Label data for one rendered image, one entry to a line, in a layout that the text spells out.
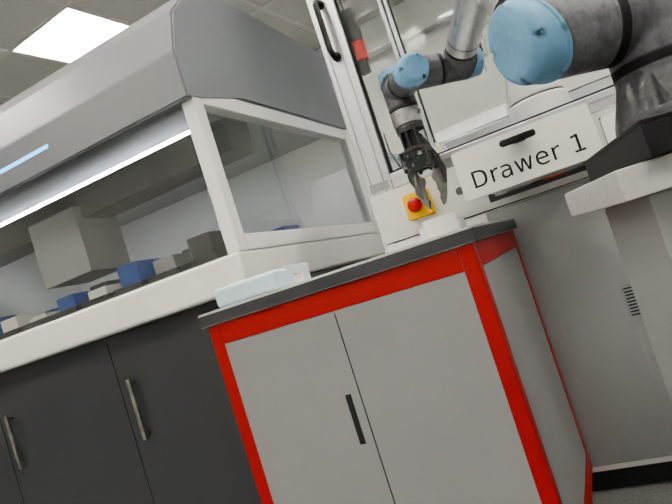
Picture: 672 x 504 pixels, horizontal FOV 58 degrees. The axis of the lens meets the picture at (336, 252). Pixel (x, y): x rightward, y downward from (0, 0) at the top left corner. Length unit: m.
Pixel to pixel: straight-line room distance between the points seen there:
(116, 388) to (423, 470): 1.21
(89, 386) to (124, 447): 0.24
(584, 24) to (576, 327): 0.97
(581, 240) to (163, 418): 1.34
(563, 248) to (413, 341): 0.65
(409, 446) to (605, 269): 0.74
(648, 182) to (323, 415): 0.76
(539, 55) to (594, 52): 0.08
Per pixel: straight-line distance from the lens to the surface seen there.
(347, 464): 1.27
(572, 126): 1.33
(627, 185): 0.80
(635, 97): 0.93
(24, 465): 2.56
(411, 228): 1.73
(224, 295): 1.32
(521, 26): 0.87
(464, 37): 1.44
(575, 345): 1.70
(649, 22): 0.94
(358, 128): 1.79
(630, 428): 1.76
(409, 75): 1.43
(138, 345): 2.03
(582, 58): 0.89
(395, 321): 1.14
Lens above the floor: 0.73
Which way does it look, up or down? 3 degrees up
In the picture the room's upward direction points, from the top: 18 degrees counter-clockwise
